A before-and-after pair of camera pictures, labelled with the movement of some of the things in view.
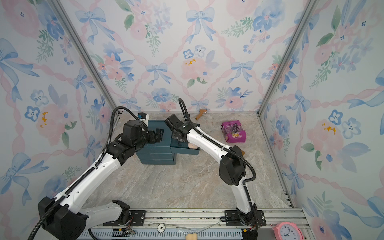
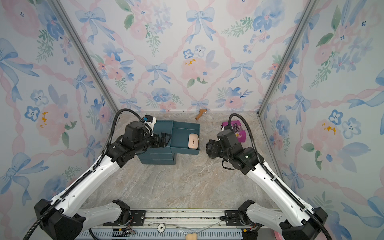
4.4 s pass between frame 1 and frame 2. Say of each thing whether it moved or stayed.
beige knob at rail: stayed
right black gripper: moved
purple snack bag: stayed
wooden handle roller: stayed
